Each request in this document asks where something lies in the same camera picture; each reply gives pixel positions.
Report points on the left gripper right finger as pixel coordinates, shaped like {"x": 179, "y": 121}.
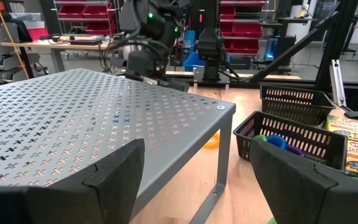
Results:
{"x": 291, "y": 186}

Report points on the silver aluminium extrusion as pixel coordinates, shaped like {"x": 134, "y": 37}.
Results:
{"x": 337, "y": 84}

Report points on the red storage bin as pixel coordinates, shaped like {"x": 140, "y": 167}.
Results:
{"x": 227, "y": 12}
{"x": 71, "y": 11}
{"x": 248, "y": 30}
{"x": 101, "y": 27}
{"x": 96, "y": 11}
{"x": 37, "y": 34}
{"x": 246, "y": 47}
{"x": 226, "y": 29}

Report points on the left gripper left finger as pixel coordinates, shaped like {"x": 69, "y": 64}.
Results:
{"x": 113, "y": 186}

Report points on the grey perforated metal riser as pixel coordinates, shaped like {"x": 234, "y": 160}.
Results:
{"x": 82, "y": 102}

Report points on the black keyboard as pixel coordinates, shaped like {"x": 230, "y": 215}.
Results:
{"x": 85, "y": 42}

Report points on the blue plastic bin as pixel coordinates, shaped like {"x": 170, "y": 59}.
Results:
{"x": 193, "y": 62}

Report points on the wooden background table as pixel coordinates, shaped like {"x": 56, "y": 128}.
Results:
{"x": 42, "y": 44}

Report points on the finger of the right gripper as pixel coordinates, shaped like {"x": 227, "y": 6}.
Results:
{"x": 179, "y": 84}
{"x": 145, "y": 79}

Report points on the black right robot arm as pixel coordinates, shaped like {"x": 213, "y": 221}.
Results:
{"x": 154, "y": 21}

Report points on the black slotted plastic basket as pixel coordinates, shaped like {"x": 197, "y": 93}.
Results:
{"x": 291, "y": 102}
{"x": 340, "y": 152}

